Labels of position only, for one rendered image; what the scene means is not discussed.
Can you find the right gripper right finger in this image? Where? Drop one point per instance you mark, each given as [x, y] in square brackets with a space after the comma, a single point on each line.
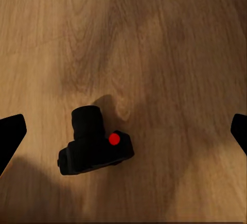
[239, 130]

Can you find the digital camera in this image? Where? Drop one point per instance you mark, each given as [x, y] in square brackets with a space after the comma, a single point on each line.
[91, 150]

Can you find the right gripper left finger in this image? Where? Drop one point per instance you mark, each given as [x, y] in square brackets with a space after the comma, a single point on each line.
[12, 131]

